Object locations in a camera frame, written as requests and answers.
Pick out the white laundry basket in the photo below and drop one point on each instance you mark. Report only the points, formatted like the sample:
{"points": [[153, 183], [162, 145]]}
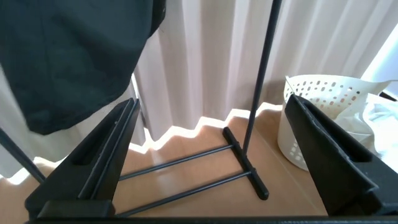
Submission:
{"points": [[311, 87]]}

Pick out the beige curtain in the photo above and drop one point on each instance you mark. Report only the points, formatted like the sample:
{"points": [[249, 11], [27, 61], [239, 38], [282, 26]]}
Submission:
{"points": [[202, 62]]}

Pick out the white printed garment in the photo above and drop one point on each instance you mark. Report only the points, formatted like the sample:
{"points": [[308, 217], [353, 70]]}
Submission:
{"points": [[379, 124]]}

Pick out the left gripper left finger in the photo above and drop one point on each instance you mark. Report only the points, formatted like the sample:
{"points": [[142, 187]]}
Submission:
{"points": [[93, 161]]}

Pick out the black clothes rack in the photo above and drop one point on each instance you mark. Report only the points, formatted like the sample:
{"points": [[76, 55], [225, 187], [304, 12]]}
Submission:
{"points": [[264, 62]]}

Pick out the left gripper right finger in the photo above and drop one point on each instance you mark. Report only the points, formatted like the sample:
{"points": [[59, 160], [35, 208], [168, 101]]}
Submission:
{"points": [[335, 168]]}

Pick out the black shorts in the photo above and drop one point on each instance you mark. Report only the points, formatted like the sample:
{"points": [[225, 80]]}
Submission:
{"points": [[62, 62]]}

